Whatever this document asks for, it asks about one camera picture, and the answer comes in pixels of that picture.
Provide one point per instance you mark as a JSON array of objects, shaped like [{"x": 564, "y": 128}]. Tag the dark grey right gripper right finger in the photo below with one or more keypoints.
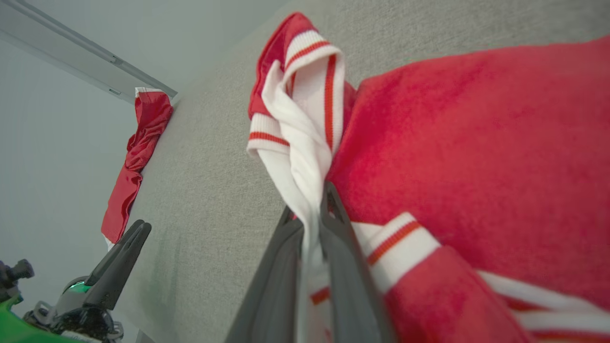
[{"x": 350, "y": 286}]

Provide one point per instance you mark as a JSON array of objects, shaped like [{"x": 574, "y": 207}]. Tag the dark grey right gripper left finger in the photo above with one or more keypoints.
[{"x": 271, "y": 295}]

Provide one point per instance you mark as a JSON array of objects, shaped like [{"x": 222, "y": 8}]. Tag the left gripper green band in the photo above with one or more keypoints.
[{"x": 81, "y": 319}]

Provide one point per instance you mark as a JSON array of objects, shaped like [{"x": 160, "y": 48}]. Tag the red jersey with striped trim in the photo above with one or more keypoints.
[{"x": 476, "y": 143}]

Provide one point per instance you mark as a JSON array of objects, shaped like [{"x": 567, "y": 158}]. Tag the red jersey with white hem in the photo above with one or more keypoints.
[{"x": 143, "y": 143}]

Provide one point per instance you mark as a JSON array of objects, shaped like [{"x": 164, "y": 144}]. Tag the grey fabric work surface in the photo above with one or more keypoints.
[{"x": 214, "y": 166}]

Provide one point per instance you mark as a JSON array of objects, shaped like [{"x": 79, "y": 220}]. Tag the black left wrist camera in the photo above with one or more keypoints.
[{"x": 16, "y": 272}]

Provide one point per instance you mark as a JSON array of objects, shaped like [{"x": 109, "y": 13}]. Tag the grey metal frame post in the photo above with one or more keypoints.
[
  {"x": 71, "y": 69},
  {"x": 86, "y": 42}
]

